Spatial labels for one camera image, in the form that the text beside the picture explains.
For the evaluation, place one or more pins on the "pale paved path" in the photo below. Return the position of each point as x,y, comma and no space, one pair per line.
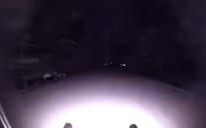
104,95

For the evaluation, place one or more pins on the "robot's own part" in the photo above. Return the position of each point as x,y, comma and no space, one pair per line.
133,126
68,126

